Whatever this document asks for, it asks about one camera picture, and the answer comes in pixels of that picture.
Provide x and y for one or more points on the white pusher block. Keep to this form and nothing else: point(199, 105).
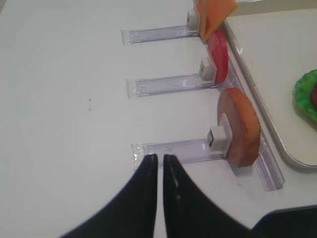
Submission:
point(193, 20)
point(207, 70)
point(219, 137)

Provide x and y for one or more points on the white rectangular tray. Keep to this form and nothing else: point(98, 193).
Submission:
point(277, 44)

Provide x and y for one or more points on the leaning orange cheese slice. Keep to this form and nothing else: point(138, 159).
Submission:
point(211, 14)

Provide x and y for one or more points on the red tomato slice in rack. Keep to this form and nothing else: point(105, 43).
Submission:
point(217, 48)

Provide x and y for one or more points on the white pusher block near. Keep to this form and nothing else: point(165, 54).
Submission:
point(219, 137)

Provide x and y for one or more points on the red tomato slice on burger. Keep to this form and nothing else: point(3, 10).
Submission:
point(314, 96)

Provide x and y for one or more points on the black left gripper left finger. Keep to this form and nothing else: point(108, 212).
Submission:
point(131, 213)

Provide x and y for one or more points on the bun half in left rack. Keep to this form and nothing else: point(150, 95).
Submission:
point(244, 124)

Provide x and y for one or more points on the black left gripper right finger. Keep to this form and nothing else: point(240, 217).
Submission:
point(188, 212)

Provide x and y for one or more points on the white pusher block middle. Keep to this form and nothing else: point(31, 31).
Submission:
point(207, 70)

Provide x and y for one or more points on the green lettuce leaf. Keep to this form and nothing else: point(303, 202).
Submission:
point(303, 94)

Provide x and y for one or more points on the dark object at corner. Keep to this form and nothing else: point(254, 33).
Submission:
point(299, 222)

